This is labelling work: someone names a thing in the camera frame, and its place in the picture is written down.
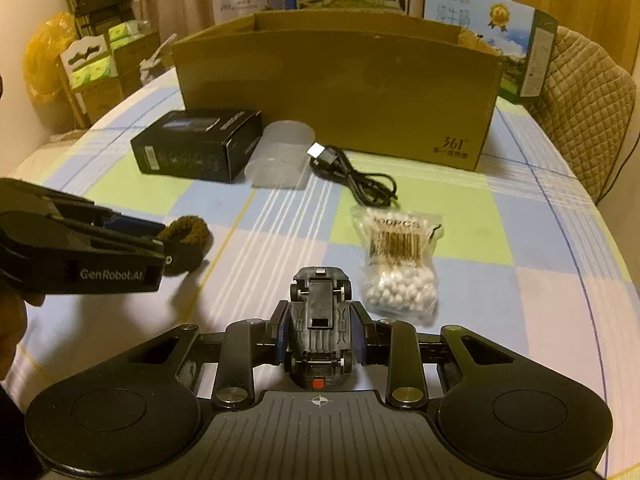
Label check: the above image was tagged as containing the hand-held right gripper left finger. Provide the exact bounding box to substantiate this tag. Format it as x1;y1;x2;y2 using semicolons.
117;301;293;410

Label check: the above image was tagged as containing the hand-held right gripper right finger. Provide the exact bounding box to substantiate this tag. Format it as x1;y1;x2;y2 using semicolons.
350;301;525;410

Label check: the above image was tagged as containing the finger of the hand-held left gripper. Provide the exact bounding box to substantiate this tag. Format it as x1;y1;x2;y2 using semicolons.
47;217;174;267
95;210;168;245

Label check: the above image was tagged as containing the black toy car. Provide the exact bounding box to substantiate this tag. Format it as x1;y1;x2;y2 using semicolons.
283;266;357;392

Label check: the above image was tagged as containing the brown hair scrunchie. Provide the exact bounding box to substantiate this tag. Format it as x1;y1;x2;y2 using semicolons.
159;215;211;275

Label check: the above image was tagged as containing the bag of cotton swabs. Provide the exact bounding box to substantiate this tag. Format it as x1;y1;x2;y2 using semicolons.
350;205;445;325

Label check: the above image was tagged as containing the black product box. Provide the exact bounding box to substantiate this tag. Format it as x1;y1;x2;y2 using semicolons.
130;109;263;184

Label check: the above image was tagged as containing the clear plastic cup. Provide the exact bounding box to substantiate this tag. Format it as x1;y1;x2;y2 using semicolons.
244;120;316;190

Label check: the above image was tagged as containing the black usb cable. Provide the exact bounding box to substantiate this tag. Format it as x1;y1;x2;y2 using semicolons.
306;142;401;207

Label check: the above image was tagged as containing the brown cardboard box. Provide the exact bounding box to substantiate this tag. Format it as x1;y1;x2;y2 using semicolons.
171;10;505;173

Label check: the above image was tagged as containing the person's left hand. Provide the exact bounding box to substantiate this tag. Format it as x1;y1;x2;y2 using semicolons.
0;285;47;386

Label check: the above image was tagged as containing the clear plastic bag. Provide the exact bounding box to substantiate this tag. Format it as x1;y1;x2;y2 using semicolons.
140;35;178;81

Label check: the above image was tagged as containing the white carved chair back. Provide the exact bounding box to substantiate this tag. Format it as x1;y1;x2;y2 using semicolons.
59;34;113;128

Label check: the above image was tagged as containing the yellow plastic bag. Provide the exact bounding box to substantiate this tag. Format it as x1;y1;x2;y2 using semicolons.
24;11;81;106

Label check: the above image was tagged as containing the white appliance box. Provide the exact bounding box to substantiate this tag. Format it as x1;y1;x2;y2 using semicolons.
211;0;296;26

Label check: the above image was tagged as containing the chair with quilted cover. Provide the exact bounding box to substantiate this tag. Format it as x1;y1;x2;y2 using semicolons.
530;25;638;206

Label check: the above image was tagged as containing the light blue milk carton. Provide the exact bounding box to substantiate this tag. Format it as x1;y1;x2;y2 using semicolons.
422;0;560;106

